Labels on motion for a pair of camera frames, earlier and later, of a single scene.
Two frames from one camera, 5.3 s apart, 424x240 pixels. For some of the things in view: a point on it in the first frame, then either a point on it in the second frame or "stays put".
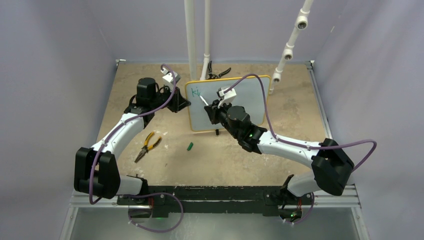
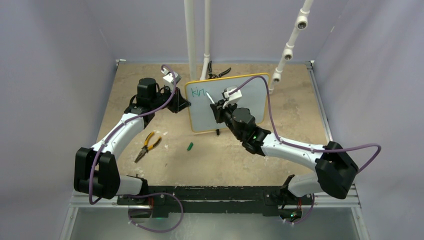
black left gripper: [178, 102] stays put
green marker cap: [190, 146] stays put
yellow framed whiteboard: [250, 96] stays put
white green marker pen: [203, 100] -> [210, 98]
